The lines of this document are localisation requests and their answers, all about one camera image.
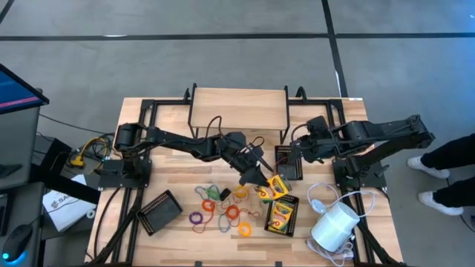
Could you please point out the white printed cardboard box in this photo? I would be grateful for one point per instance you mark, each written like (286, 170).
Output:
(67, 211)

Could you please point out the blue rubber band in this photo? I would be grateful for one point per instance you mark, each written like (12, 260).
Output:
(219, 224)

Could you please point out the black slotted plastic basket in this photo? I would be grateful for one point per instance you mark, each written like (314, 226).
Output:
(159, 213)
(296, 207)
(285, 174)

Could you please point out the black computer mouse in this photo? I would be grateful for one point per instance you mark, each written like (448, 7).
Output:
(16, 241)

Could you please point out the thin grey rubber band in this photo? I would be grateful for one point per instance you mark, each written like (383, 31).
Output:
(196, 192)

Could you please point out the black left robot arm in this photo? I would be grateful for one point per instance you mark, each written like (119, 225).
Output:
(178, 142)

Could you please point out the computer monitor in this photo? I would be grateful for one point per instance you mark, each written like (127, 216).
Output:
(18, 92)

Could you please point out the black equipment box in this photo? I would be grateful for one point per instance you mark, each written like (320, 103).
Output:
(55, 152)

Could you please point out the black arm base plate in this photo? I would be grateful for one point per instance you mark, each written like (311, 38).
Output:
(371, 180)
(111, 174)

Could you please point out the yellow Crayola crayon box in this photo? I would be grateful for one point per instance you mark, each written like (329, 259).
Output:
(281, 217)
(276, 188)

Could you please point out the grey computer case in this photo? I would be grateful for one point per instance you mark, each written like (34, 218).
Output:
(18, 148)

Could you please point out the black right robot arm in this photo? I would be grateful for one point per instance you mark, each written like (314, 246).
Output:
(386, 130)

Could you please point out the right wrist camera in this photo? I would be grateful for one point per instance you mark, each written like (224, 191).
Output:
(317, 124)

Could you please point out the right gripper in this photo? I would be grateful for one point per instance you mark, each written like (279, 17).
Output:
(313, 148)

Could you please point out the person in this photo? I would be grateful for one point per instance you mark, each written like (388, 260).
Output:
(452, 152)

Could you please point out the wide black rubber band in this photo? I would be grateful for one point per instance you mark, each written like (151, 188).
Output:
(225, 194)

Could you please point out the wooden shelf riser black legs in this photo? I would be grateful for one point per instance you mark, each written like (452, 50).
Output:
(237, 109)

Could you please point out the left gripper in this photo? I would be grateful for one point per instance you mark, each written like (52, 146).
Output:
(243, 154)

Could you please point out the thin red rubber band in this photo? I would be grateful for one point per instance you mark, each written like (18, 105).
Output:
(256, 214)
(281, 160)
(209, 220)

